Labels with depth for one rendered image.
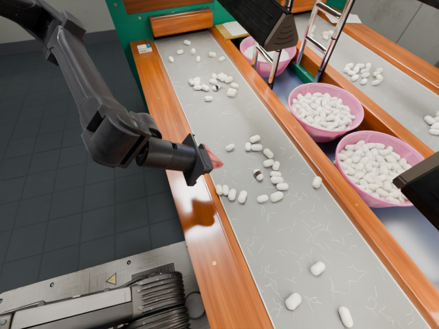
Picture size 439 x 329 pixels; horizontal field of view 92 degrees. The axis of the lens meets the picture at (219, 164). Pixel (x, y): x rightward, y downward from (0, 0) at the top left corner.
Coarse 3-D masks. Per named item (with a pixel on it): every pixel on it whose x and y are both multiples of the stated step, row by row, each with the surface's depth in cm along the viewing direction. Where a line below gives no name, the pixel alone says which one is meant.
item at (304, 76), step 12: (348, 0) 69; (312, 12) 84; (324, 12) 80; (336, 12) 76; (348, 12) 72; (312, 24) 87; (336, 24) 76; (336, 36) 78; (300, 48) 96; (324, 48) 85; (300, 60) 100; (324, 60) 86; (300, 72) 101
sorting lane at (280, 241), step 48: (192, 96) 85; (240, 96) 85; (240, 144) 71; (288, 144) 71; (288, 192) 61; (240, 240) 53; (288, 240) 53; (336, 240) 53; (288, 288) 48; (336, 288) 48; (384, 288) 48
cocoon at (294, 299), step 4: (292, 296) 45; (296, 296) 45; (300, 296) 45; (288, 300) 45; (292, 300) 44; (296, 300) 44; (300, 300) 45; (288, 304) 44; (292, 304) 44; (296, 304) 44; (288, 308) 44; (292, 308) 44
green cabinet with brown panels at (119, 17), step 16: (112, 0) 91; (128, 0) 94; (144, 0) 96; (160, 0) 98; (176, 0) 100; (192, 0) 102; (208, 0) 105; (112, 16) 95; (128, 16) 97; (144, 16) 99
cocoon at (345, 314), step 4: (340, 308) 44; (344, 308) 44; (340, 312) 44; (344, 312) 43; (348, 312) 44; (340, 316) 44; (344, 316) 43; (348, 316) 43; (344, 320) 43; (348, 320) 43; (352, 320) 43; (344, 324) 43; (348, 324) 42; (352, 324) 43
